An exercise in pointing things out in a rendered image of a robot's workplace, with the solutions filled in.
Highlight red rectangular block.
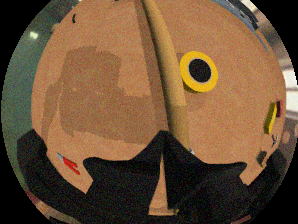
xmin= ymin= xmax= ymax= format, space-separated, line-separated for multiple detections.
xmin=275 ymin=100 xmax=283 ymax=117

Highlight yellow ring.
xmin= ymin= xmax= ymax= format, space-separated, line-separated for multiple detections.
xmin=178 ymin=51 xmax=218 ymax=93

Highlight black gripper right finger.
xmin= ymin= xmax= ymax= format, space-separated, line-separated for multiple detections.
xmin=162 ymin=131 xmax=247 ymax=210

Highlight red-handled pliers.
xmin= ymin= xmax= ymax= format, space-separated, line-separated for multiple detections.
xmin=57 ymin=152 xmax=80 ymax=175

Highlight yellow spirit level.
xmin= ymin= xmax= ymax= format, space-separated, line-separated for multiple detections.
xmin=263 ymin=101 xmax=277 ymax=135

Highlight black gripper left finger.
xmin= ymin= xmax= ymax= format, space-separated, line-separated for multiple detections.
xmin=82 ymin=129 xmax=165 ymax=208

